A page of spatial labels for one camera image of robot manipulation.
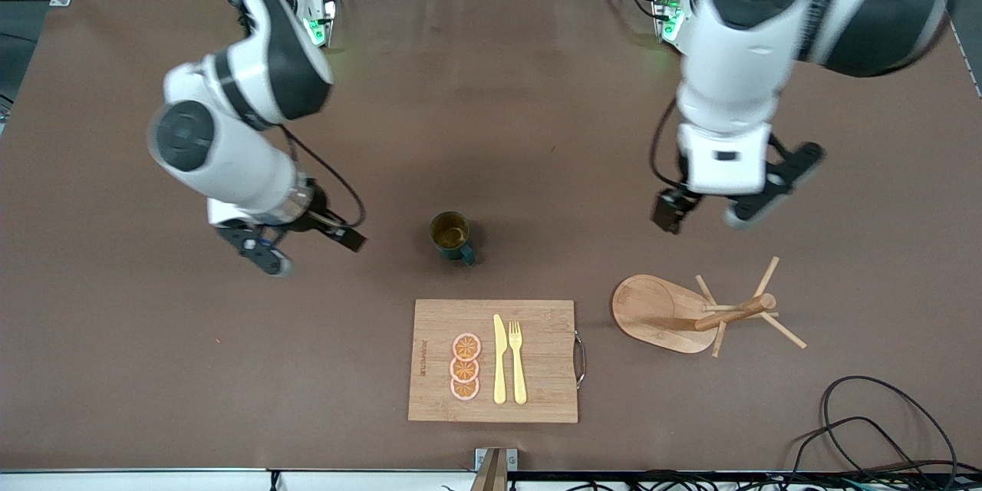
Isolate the dark teal ribbed mug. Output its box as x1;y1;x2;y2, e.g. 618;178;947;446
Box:
429;211;477;267

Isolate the wooden mug rack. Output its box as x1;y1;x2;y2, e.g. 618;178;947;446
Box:
611;255;808;359

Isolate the brown table cover mat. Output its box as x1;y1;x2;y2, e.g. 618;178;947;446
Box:
0;0;982;473

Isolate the bamboo cutting board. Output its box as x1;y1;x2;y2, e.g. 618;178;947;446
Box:
408;299;588;423

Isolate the yellow plastic knife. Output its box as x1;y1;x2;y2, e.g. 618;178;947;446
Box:
493;314;508;405

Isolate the yellow plastic fork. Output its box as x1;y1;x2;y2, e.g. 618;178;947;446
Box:
509;321;529;405

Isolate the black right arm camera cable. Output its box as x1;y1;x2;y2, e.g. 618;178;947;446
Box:
279;126;367;231

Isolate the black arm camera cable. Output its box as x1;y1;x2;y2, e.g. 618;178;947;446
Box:
279;126;367;231
649;97;685;194

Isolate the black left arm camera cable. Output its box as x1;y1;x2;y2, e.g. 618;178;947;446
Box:
649;97;685;194

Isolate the black looped cable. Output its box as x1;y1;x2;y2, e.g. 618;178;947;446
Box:
785;416;925;491
819;375;961;491

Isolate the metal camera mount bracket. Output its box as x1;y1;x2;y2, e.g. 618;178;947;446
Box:
470;447;519;491

